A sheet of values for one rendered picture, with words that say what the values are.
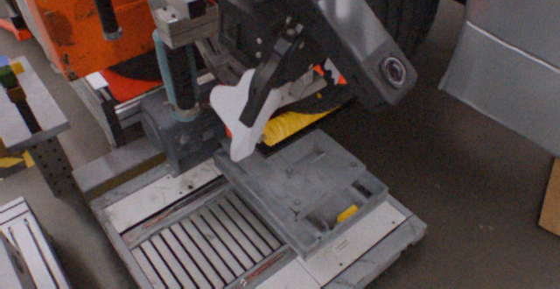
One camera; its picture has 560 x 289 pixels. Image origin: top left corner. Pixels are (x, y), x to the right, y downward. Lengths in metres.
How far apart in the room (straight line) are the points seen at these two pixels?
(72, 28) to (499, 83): 1.04
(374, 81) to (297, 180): 1.07
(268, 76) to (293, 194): 1.02
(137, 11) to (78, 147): 0.79
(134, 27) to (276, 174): 0.62
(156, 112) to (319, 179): 0.55
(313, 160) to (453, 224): 0.56
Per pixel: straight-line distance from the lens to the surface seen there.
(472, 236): 1.66
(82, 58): 1.37
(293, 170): 1.40
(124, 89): 1.75
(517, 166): 1.95
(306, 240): 1.35
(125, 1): 1.38
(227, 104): 0.40
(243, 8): 0.36
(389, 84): 0.33
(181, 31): 0.72
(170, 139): 1.39
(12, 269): 0.69
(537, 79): 0.81
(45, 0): 1.29
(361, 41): 0.33
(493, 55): 0.83
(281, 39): 0.35
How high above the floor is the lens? 1.29
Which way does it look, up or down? 45 degrees down
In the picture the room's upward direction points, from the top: straight up
